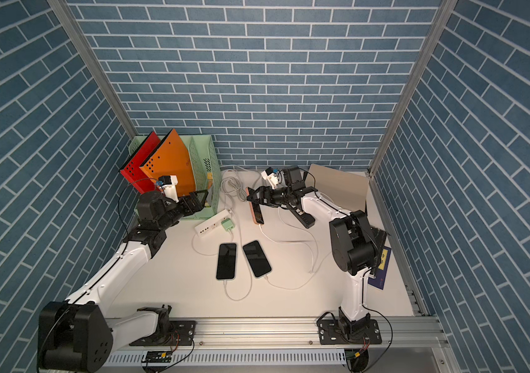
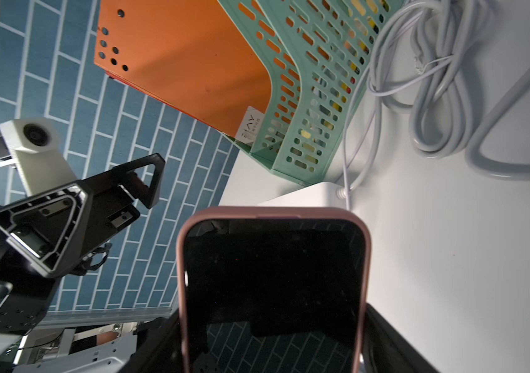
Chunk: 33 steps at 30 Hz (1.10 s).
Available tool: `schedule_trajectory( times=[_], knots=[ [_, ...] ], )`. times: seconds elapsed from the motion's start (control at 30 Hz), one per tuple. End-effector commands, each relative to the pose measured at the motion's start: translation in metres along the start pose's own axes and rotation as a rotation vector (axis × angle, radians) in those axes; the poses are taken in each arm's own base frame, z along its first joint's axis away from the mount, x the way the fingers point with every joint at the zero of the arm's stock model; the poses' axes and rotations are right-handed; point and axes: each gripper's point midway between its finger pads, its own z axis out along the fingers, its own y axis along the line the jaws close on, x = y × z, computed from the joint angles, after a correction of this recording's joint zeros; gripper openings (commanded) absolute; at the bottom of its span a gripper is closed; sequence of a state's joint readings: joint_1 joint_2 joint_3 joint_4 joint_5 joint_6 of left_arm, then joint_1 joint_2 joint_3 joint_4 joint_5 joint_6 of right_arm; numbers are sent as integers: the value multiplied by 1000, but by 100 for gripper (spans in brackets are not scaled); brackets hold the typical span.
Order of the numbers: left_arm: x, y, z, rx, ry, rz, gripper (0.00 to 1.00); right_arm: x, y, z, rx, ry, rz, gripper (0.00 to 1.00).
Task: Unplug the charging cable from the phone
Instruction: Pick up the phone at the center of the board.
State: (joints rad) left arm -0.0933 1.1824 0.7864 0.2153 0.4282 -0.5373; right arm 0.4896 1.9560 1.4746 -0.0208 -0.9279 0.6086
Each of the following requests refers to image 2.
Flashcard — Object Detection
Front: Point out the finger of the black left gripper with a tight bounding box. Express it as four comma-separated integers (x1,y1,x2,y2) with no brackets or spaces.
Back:
88,152,166,210

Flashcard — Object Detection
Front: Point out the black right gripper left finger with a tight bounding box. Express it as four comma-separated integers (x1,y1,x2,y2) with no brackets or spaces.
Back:
120,310,183,372

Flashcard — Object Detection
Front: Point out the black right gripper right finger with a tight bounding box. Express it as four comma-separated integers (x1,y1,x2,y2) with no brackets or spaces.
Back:
360,304,439,373

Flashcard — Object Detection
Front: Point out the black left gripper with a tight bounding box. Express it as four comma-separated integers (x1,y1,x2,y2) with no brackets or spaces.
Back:
0,180,140,335

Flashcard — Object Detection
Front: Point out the phone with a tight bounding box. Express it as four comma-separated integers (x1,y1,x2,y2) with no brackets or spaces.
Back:
176,207,371,372

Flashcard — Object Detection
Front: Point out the orange file folder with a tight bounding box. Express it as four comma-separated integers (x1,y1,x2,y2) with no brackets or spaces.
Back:
94,1,271,137

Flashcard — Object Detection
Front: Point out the white power strip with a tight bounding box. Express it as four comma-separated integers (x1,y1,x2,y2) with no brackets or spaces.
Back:
258,182,347,210

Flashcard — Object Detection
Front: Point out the mint green file rack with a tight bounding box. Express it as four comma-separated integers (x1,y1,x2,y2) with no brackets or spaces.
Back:
221,0,403,186

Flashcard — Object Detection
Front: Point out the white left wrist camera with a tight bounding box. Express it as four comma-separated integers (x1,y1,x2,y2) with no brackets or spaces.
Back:
0,117,77,196

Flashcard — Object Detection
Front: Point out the white cable on yellow charger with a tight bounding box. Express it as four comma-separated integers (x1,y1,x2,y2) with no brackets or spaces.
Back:
333,0,455,211

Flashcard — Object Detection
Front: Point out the grey coiled power cord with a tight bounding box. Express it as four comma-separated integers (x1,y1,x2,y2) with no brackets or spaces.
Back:
366,0,530,182

